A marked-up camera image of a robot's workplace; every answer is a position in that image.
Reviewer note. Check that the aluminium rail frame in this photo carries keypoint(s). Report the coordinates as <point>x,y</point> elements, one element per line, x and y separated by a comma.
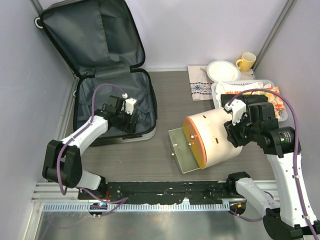
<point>49,191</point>

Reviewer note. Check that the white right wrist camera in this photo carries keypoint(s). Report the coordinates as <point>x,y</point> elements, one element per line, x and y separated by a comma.
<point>237,108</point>

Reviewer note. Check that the white slotted cable duct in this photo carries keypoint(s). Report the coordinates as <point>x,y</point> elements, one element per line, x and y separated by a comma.
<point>185,206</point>

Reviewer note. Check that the orange floral cloth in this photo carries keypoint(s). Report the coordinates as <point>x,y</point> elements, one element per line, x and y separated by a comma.
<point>278,103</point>

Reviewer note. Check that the yellow mug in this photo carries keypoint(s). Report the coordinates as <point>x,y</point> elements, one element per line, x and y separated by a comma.
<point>246,61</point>

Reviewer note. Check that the black white space suitcase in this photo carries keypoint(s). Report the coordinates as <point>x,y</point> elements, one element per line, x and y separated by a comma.
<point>100,42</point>

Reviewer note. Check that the patterned cloth napkin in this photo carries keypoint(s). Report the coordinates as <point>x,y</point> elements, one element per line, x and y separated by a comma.
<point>200,84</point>

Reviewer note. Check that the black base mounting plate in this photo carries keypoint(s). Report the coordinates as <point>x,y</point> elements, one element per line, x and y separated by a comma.
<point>170,192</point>

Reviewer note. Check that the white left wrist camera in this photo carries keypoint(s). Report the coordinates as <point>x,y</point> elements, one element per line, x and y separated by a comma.
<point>129,105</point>

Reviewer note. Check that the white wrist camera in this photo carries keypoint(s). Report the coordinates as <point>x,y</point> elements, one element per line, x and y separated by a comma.
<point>129,105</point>
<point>237,108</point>

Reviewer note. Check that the white cylindrical bin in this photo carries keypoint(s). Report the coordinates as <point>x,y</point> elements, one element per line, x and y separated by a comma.
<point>202,141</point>

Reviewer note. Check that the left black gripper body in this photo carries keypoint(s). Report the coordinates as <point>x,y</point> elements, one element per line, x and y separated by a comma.
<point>124,121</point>

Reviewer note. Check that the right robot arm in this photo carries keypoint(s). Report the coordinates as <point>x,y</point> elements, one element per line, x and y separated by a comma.
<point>291,217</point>

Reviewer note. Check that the white plastic mesh basket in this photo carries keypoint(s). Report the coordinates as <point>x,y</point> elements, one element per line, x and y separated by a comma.
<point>234,87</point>

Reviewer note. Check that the white round plate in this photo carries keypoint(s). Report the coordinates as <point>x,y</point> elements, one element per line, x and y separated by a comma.
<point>223,71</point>

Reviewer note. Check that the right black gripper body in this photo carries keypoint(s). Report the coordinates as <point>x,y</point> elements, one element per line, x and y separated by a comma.
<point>242,132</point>

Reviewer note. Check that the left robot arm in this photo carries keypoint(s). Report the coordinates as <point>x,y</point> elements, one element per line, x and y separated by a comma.
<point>63,158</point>

